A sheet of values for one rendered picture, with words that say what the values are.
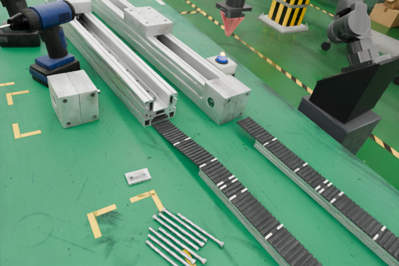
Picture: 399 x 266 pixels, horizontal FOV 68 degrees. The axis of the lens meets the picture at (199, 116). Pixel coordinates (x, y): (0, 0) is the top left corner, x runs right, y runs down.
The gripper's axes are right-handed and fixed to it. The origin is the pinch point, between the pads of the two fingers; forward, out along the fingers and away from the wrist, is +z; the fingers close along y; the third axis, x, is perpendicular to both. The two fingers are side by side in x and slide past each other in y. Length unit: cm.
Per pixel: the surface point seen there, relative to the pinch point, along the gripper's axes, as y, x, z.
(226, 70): 1.0, 4.2, 11.3
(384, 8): -462, -117, 72
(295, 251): 31, 58, 13
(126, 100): 37.1, 2.6, 13.5
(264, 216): 31, 50, 13
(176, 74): 18.1, -1.0, 11.9
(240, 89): 10.8, 19.7, 6.6
